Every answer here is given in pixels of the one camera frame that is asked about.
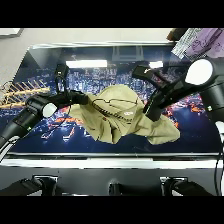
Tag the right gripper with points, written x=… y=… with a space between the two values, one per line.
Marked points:
x=154 y=106

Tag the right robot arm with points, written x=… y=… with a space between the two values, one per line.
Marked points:
x=206 y=86

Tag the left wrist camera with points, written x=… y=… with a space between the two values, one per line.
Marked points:
x=61 y=73

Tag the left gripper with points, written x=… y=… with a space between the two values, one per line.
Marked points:
x=76 y=97

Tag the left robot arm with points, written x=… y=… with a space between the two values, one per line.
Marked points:
x=23 y=120

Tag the pale clothes hanger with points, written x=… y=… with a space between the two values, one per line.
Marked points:
x=6 y=89

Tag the khaki shirt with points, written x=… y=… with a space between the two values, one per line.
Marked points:
x=126 y=125

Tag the checked shirt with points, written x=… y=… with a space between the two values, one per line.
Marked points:
x=183 y=46

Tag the black clothes hanger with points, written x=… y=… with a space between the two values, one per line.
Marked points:
x=100 y=107

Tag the purple garment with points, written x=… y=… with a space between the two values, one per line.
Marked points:
x=206 y=41

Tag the silver frame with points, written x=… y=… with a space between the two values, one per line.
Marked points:
x=100 y=163

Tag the black garment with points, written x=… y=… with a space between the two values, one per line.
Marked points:
x=176 y=34

